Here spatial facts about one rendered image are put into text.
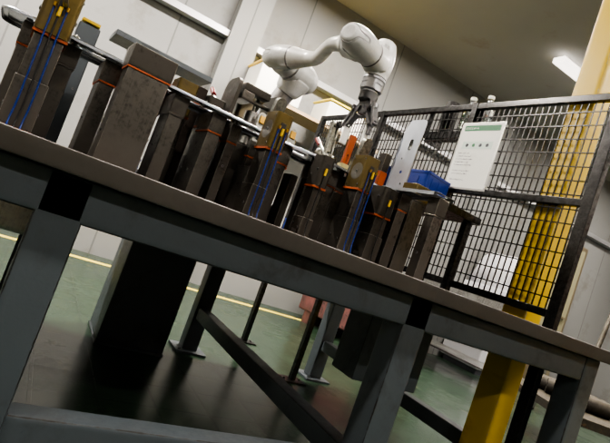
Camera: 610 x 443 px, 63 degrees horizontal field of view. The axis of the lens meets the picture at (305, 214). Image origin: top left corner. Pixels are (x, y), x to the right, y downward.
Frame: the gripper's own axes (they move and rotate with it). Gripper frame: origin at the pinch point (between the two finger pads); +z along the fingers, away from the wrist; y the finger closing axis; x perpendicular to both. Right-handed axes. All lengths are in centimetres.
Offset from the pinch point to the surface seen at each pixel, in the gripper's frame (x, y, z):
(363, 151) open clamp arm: -6.3, 17.6, 6.6
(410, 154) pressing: 26.6, 3.8, -5.3
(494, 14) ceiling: 213, -165, -218
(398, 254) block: 25.7, 16.5, 35.5
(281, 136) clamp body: -40.3, 22.7, 15.9
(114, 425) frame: -72, 61, 90
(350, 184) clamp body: -8.6, 20.4, 19.7
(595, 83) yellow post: 58, 51, -47
